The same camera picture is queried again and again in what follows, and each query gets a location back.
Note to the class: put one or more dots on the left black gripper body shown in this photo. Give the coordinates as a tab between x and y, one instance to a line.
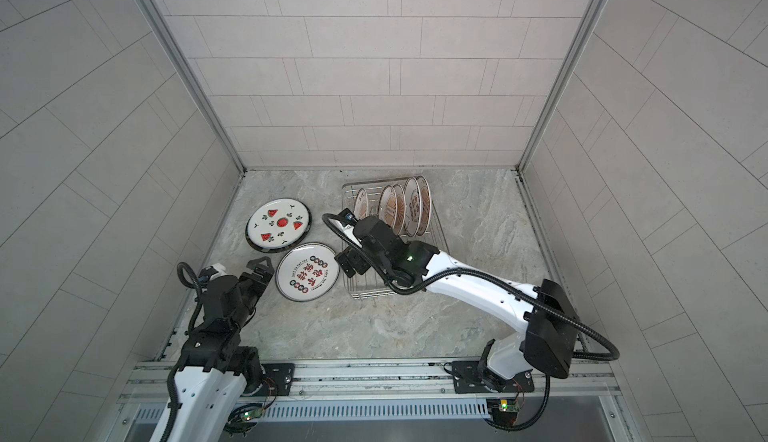
255	288

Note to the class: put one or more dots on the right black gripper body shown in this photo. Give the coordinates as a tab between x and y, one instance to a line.
358	262

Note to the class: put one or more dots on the white plate red characters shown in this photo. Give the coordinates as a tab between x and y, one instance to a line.
388	205
307	272

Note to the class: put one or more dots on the dark rimmed cream plate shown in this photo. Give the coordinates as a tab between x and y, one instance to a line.
275	239

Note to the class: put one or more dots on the white watermelon pattern plate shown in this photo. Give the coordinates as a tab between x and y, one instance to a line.
280	212

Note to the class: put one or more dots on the brown patterned plate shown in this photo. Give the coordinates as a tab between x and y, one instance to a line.
413	207
426	205

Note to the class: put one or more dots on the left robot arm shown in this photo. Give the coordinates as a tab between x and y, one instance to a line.
214	370

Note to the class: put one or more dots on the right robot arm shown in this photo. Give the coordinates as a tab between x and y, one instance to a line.
540	315

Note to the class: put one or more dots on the orange sunburst plate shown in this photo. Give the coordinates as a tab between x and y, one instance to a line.
360	207

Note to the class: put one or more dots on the white plate red rim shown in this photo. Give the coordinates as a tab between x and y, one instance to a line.
400	209

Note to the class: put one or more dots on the left green circuit board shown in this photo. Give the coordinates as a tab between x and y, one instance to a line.
244	418

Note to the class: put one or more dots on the green circuit board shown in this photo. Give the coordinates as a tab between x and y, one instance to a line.
503	412
244	418

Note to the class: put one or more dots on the right green circuit board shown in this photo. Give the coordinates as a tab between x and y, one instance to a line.
503	412

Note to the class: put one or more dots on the metal wire dish rack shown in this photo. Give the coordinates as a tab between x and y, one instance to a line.
398	252

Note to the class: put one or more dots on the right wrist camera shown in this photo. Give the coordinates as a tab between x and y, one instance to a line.
348	218

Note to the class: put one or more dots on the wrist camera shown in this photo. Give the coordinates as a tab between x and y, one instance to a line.
348	218
210	273

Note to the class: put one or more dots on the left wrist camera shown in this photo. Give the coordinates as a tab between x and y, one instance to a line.
210	273

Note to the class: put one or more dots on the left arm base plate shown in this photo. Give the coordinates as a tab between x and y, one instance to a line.
277	379

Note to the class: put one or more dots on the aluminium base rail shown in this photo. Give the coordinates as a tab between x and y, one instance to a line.
368	379

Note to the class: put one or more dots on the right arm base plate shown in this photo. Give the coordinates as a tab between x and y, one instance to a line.
469	379

